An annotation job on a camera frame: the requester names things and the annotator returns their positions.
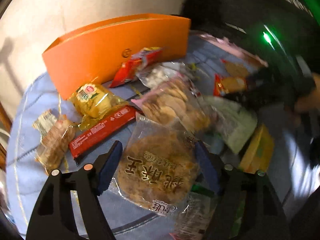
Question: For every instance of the yellow pastry packet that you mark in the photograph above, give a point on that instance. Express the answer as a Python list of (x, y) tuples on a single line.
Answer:
[(93, 102)]

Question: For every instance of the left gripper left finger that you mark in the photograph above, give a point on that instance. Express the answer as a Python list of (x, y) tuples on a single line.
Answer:
[(53, 216)]

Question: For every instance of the red-edged round cracker packet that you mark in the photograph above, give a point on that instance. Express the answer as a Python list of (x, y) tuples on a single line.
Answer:
[(234, 83)]

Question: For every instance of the red checkered snack bag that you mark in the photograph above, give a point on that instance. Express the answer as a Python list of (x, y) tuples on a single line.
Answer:
[(136, 63)]

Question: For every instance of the large round cookie packet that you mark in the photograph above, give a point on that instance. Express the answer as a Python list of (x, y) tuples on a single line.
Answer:
[(158, 167)]

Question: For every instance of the white cartoon snack bag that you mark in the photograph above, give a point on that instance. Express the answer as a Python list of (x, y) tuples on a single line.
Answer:
[(151, 76)]

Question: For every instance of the pale green snack pouch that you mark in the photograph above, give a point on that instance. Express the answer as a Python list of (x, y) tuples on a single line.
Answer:
[(232, 121)]

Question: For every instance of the clear biscuit roll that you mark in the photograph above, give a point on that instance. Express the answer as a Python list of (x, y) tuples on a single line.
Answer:
[(55, 135)]

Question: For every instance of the yellow-green wrapped snack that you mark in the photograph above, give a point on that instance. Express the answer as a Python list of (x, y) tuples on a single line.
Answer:
[(259, 152)]

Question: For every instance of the pink-edged cracker packet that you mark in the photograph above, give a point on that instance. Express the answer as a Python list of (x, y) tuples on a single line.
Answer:
[(172, 100)]

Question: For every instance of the orange cardboard box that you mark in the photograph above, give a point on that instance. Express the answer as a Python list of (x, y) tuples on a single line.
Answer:
[(95, 52)]

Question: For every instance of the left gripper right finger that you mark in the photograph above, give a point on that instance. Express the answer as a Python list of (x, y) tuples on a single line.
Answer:
[(248, 206)]

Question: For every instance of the green cracker packet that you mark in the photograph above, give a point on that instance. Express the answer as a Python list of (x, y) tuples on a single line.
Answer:
[(194, 220)]

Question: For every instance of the red chocolate bar wrapper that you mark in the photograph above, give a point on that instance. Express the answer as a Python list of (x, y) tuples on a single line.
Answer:
[(116, 120)]

